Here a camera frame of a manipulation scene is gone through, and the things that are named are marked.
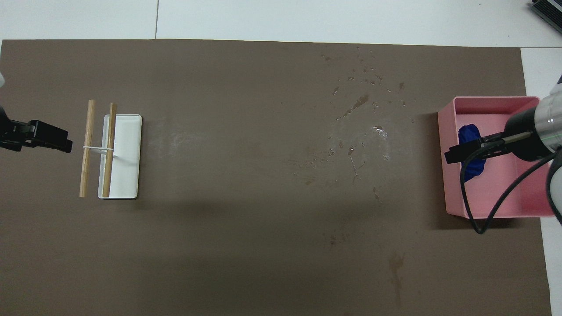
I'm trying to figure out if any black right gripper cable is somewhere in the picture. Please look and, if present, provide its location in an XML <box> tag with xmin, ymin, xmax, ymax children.
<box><xmin>460</xmin><ymin>131</ymin><xmax>562</xmax><ymax>234</ymax></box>

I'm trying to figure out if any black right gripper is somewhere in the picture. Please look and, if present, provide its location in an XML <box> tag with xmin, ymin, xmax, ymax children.
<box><xmin>444</xmin><ymin>108</ymin><xmax>555</xmax><ymax>164</ymax></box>

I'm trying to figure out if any blue towel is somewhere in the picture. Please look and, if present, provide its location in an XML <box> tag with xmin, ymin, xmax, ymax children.
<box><xmin>458</xmin><ymin>124</ymin><xmax>487</xmax><ymax>183</ymax></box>

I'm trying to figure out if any pink plastic bin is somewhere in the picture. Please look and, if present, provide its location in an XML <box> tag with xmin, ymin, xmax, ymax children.
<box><xmin>438</xmin><ymin>96</ymin><xmax>557</xmax><ymax>219</ymax></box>

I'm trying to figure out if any light wooden dowel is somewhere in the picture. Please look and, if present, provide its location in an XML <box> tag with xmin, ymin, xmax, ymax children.
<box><xmin>79</xmin><ymin>100</ymin><xmax>96</xmax><ymax>197</ymax></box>

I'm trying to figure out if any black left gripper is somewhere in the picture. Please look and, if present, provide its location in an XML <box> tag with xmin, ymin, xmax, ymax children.
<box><xmin>0</xmin><ymin>108</ymin><xmax>73</xmax><ymax>153</ymax></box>

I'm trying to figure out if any brown table mat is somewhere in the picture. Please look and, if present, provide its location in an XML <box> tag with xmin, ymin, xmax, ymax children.
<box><xmin>0</xmin><ymin>39</ymin><xmax>553</xmax><ymax>316</ymax></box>

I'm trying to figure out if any white rack base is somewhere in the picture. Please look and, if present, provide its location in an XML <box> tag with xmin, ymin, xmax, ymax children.
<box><xmin>98</xmin><ymin>114</ymin><xmax>142</xmax><ymax>199</ymax></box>

